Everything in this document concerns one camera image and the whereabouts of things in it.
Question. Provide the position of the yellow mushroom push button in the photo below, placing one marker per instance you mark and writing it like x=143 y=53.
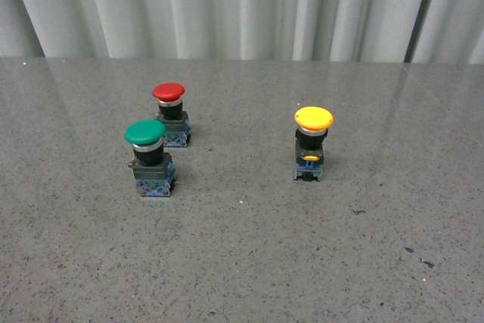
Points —
x=313 y=125

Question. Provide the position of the red mushroom push button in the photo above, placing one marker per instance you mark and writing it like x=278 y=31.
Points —
x=172 y=115

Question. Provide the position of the green mushroom push button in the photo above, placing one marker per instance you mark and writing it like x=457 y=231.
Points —
x=153 y=168

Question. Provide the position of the white pleated curtain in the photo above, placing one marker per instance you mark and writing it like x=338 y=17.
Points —
x=419 y=31

